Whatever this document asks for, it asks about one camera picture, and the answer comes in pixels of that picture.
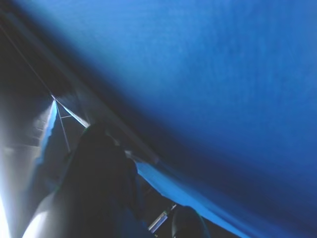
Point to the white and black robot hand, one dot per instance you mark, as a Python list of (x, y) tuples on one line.
[(94, 188)]

